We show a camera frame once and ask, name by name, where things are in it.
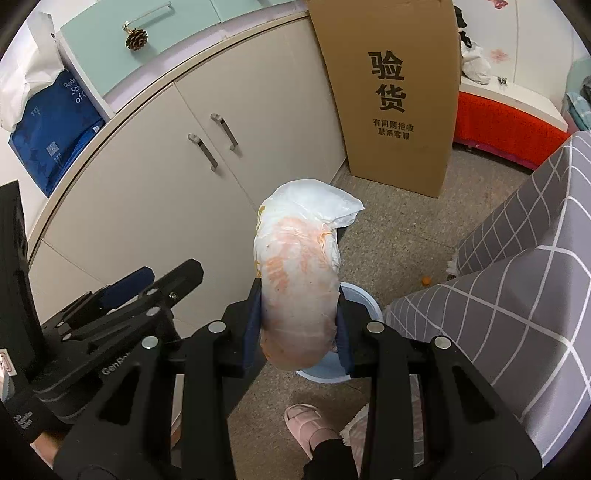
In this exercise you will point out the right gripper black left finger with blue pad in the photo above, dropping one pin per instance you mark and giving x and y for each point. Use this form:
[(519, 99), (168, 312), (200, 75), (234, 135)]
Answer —
[(162, 415)]

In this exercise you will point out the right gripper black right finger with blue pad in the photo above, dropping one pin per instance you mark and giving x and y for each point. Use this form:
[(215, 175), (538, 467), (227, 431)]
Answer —
[(432, 415)]

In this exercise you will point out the white orange plastic bag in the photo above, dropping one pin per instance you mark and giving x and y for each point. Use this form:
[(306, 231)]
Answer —
[(297, 259)]

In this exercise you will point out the light blue trash bin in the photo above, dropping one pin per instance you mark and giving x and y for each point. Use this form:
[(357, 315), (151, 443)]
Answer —
[(329, 370)]

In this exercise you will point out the grey checked bed sheet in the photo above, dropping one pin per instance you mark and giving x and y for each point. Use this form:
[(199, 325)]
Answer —
[(518, 305)]

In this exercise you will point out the pink slipper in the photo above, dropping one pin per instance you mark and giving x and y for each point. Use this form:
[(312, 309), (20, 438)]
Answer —
[(308, 427)]

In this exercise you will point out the beige two-door cabinet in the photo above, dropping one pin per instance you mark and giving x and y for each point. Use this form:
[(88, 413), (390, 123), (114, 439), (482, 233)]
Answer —
[(144, 195)]

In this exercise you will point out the blue paper bag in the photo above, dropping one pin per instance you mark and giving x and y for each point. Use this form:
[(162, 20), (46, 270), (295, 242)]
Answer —
[(57, 124)]

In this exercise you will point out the white paper bag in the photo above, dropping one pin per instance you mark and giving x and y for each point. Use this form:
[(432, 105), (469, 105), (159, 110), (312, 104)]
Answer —
[(31, 64)]

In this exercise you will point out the mint green drawer unit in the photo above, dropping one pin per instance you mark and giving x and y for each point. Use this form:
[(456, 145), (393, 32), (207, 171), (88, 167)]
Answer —
[(113, 38)]

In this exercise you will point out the red bed base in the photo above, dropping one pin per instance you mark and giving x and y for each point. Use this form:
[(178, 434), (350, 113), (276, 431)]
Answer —
[(505, 131)]

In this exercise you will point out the white clothes pile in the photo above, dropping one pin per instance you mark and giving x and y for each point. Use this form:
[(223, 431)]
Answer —
[(473, 63)]

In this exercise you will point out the tall brown cardboard box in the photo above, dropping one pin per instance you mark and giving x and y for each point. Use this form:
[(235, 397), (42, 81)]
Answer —
[(394, 68)]

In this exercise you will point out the left metal cabinet handle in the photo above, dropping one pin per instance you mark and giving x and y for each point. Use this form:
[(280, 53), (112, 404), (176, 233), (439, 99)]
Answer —
[(194, 139)]

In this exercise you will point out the metal cabinet handle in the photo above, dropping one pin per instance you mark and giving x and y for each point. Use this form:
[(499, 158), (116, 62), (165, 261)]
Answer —
[(194, 139), (220, 121)]

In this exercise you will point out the right metal cabinet handle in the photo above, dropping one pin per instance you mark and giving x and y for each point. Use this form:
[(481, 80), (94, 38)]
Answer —
[(220, 121)]

